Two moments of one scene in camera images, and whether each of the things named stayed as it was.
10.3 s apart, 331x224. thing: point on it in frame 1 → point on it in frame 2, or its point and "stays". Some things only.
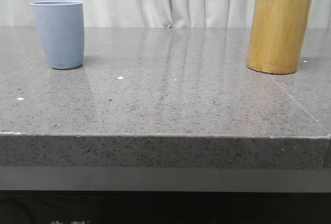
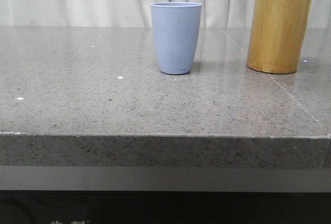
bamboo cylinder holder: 278,28 stays
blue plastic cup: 61,27 → 176,29
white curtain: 152,1 stays
